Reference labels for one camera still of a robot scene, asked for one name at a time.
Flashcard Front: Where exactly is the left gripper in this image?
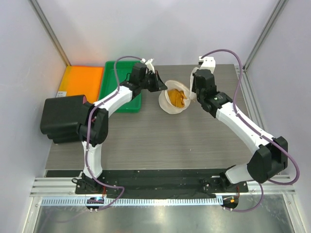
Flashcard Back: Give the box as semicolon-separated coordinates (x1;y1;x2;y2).
139;70;167;93

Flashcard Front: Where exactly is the orange lace bra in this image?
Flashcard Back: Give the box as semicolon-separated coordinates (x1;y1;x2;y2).
167;89;188;108

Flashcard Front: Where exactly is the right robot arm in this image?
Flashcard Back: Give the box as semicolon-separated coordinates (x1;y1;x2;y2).
191;68;288;192

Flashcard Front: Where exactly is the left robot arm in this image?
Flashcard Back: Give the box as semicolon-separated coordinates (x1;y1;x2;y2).
75;59;167;194

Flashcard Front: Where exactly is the green plastic tray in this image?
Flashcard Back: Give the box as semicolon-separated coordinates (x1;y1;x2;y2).
98;61;142;113

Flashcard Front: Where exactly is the orange clip file folder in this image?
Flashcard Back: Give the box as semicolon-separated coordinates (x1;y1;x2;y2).
56;66;104;103

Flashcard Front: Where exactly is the black pink drawer unit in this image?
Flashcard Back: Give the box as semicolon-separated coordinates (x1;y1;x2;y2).
40;95;86;144

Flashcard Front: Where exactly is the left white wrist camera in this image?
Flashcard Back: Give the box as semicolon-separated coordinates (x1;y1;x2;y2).
140;58;155;73

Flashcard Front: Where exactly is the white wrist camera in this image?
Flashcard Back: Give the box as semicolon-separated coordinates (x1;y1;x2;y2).
199;56;216;73
140;58;155;73

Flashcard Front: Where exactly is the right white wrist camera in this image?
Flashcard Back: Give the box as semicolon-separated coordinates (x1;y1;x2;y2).
199;56;216;73

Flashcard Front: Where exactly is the right aluminium frame post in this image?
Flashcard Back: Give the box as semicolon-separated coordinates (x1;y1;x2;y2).
243;0;288;71

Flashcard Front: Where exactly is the aluminium frame post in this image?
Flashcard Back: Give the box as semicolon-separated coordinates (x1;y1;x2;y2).
28;0;71;66
243;0;288;71

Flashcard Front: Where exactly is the left aluminium frame post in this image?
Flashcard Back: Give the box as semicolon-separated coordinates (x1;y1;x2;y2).
28;0;71;66

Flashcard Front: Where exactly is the front aluminium rail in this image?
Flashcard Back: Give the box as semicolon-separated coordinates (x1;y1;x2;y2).
31;177;295;200

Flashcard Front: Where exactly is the white slotted cable duct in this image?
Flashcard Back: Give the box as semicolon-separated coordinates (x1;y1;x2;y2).
41;196;223;207

